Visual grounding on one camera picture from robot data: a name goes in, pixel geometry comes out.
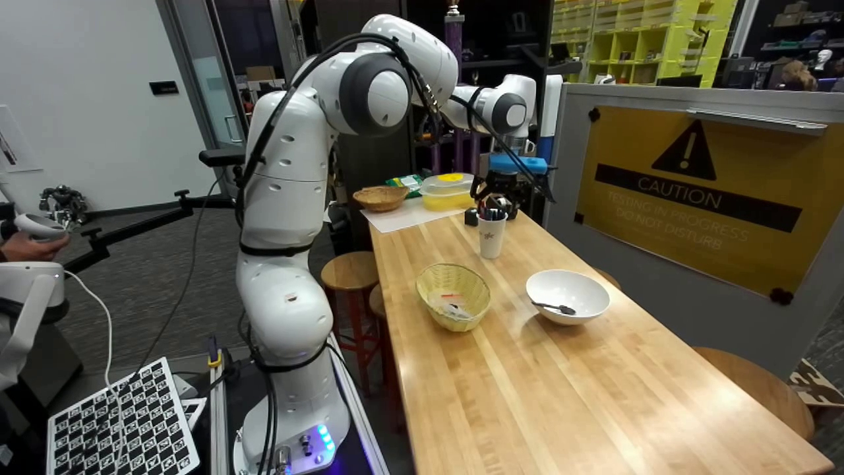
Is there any round wooden stool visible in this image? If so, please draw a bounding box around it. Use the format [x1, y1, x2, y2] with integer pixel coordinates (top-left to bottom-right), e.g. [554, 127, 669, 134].
[318, 248, 382, 372]

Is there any aluminium frame rail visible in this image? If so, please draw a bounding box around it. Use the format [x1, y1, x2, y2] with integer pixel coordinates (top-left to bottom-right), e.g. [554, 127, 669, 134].
[206, 351, 233, 475]

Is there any black camera tripod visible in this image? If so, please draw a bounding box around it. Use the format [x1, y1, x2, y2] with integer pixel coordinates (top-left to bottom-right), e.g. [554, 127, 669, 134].
[60, 142, 250, 278]

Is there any person forearm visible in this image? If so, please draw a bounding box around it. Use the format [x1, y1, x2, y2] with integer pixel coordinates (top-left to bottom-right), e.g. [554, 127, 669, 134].
[0, 231, 70, 265]

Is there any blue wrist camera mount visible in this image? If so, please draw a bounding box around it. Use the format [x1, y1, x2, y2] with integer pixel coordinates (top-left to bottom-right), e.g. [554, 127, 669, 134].
[484, 150, 554, 181]

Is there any yellow caution sign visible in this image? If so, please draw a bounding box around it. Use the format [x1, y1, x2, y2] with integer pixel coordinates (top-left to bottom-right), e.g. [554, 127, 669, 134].
[574, 103, 844, 298]

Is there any black spoon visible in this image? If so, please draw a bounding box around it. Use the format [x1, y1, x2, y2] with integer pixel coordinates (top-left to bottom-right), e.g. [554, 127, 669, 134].
[531, 297, 581, 318]

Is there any white paper cup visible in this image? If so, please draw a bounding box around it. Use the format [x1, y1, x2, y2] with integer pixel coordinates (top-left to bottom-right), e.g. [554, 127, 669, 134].
[477, 214, 512, 265]

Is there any yellow shelving unit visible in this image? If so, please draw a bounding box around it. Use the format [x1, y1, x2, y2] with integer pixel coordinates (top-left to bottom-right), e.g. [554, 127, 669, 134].
[548, 0, 744, 90]

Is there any yellow plastic container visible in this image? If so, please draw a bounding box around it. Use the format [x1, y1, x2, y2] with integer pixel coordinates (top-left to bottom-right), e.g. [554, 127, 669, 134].
[419, 173, 477, 214]

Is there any wooden bowl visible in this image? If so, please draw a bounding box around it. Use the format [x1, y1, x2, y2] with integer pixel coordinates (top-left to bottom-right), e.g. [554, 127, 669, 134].
[350, 183, 408, 214]

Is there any white ceramic bowl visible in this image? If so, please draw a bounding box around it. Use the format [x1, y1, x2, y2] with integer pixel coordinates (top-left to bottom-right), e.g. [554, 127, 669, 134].
[521, 268, 612, 330]

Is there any yellow woven basket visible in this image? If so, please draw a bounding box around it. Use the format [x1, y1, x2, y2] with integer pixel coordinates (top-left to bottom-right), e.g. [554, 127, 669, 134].
[415, 262, 494, 335]

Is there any checkered calibration board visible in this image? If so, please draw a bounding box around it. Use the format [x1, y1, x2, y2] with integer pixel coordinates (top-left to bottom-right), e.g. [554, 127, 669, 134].
[44, 353, 202, 475]

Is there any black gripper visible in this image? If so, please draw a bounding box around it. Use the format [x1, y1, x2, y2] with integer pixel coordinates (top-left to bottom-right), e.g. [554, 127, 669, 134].
[477, 170, 531, 227]

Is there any large wooden stool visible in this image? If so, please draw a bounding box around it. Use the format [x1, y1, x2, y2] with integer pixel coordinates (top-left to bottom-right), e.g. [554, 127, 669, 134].
[692, 344, 818, 443]

